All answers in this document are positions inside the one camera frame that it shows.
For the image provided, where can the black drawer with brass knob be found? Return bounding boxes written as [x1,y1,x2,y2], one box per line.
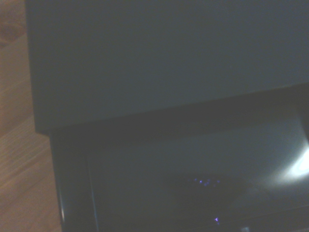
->
[49,83,309,232]

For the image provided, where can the black drawer cabinet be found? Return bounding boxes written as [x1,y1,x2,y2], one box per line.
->
[25,0,309,134]

